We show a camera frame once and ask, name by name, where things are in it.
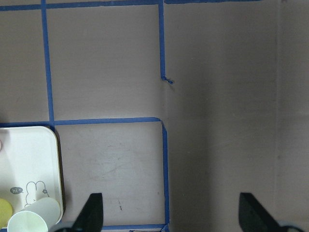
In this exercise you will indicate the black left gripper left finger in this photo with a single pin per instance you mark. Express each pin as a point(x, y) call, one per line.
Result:
point(90, 218)

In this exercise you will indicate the white rabbit print tray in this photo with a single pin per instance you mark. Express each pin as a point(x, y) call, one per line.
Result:
point(29, 166)

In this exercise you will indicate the pink plastic cup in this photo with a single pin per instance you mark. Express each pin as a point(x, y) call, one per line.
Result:
point(0, 146)

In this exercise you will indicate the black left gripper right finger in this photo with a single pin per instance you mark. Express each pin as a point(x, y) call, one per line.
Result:
point(253, 217)

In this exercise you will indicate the pale green plastic cup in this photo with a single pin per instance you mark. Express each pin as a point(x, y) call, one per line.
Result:
point(37, 217)

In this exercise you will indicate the yellow plastic cup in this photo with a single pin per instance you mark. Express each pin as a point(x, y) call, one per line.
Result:
point(6, 212)

